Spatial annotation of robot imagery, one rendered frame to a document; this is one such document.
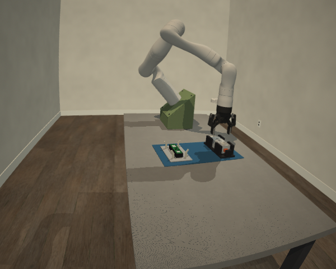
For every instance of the blue flat mat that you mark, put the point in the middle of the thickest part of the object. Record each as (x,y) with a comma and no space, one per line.
(175,154)

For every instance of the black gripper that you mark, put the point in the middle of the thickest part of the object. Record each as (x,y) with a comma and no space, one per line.
(223,115)

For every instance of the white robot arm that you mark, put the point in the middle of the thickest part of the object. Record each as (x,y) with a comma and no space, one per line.
(171,35)

